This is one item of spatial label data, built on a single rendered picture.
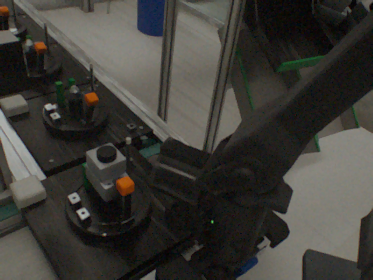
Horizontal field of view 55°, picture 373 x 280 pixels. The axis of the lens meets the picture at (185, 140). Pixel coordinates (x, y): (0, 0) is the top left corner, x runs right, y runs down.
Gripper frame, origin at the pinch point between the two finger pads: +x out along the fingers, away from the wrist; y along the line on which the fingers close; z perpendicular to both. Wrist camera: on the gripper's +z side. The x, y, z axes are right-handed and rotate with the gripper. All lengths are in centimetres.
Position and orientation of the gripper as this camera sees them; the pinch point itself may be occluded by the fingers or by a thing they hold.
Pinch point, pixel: (220, 273)
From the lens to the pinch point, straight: 52.0
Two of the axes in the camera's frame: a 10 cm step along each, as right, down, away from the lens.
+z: -6.3, -5.4, 5.6
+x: -1.0, 7.7, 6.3
